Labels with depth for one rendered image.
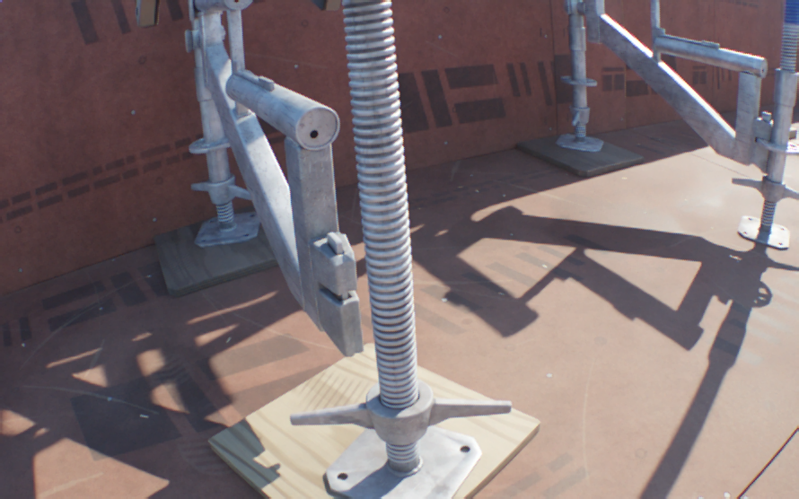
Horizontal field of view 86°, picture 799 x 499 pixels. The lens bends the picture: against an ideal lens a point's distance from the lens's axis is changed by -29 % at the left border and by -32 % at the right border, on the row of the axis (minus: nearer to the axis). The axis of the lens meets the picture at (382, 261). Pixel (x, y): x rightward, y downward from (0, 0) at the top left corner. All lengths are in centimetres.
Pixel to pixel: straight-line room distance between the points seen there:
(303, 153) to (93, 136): 81
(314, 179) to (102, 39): 82
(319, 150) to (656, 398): 56
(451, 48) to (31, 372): 131
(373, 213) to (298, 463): 34
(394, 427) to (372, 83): 33
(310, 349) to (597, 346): 45
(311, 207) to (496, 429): 34
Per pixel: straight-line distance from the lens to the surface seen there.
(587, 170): 159
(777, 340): 104
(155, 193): 137
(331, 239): 62
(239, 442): 75
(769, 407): 88
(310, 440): 73
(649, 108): 231
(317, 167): 62
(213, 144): 122
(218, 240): 127
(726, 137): 145
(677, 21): 246
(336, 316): 65
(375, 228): 48
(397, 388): 57
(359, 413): 61
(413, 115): 155
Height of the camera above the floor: 53
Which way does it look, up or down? 28 degrees down
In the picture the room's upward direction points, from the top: 5 degrees counter-clockwise
